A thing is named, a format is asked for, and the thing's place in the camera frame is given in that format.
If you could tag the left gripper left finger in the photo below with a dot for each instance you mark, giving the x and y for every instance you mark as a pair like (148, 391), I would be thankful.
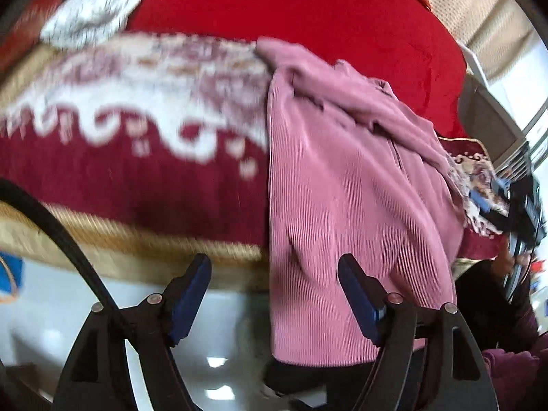
(96, 373)

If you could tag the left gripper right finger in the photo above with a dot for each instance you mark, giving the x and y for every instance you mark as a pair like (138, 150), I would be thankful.
(428, 358)

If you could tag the pink corduroy zip jacket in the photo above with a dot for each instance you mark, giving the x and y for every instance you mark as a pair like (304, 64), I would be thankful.
(352, 169)

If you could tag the beige dotted curtain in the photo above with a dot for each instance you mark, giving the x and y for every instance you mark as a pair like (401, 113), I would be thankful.
(498, 32)

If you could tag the floral plush seat blanket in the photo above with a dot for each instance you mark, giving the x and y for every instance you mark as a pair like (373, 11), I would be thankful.
(151, 148)

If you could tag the red sofa throw blanket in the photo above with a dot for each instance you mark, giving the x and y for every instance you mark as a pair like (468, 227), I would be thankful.
(399, 41)

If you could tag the red gift box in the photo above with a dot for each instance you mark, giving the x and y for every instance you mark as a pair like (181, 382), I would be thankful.
(26, 31)

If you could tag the white crackle pattern pillow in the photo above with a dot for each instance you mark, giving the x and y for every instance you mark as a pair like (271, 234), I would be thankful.
(84, 23)

